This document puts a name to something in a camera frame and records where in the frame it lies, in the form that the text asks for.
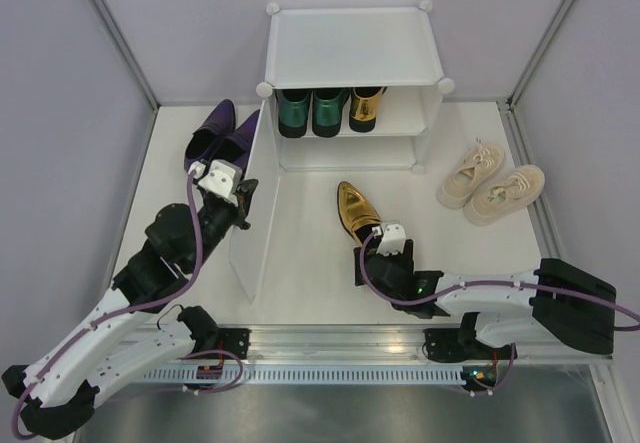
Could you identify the white slotted cable duct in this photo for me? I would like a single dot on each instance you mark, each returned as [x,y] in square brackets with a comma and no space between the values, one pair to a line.
[307,375]

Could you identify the beige sneaker rear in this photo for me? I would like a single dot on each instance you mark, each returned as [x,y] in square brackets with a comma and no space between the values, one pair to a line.
[478,165]

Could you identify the purple loafer left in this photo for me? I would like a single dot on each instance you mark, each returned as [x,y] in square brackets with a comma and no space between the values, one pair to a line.
[209,136]

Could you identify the purple loafer right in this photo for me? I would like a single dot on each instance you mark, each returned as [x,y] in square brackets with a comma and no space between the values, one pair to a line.
[236,147]

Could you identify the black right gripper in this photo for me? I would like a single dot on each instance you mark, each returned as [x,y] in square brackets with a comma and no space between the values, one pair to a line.
[405,260]

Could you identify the green loafer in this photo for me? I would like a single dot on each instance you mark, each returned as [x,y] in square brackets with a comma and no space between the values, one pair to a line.
[327,109]
[293,111]

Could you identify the purple loafer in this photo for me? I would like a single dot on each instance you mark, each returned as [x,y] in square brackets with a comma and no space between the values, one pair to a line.
[236,147]
[209,136]

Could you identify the white plastic shoe cabinet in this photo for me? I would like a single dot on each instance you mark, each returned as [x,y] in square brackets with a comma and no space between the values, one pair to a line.
[392,47]

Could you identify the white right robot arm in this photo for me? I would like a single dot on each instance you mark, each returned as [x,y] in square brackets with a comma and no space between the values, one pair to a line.
[554,302]

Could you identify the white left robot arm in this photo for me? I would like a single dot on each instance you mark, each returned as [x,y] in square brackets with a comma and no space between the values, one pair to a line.
[59,393]

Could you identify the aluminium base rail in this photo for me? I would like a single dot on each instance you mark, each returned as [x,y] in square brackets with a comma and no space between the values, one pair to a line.
[386,344]

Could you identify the white cabinet door panel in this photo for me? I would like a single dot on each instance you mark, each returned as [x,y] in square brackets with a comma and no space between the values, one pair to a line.
[248,248]

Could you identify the beige sneaker front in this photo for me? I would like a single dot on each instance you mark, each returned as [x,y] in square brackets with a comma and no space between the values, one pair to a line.
[517,191]

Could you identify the gold pointed shoe front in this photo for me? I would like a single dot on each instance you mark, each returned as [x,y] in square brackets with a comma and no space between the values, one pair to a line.
[357,215]

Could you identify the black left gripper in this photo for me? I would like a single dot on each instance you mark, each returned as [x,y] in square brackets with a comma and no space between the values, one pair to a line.
[245,197]

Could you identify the beige sneaker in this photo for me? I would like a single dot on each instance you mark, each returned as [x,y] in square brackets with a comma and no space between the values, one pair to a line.
[478,165]
[517,191]

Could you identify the gold pointed shoe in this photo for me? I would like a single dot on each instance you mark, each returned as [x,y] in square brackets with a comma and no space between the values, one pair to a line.
[357,215]
[364,106]

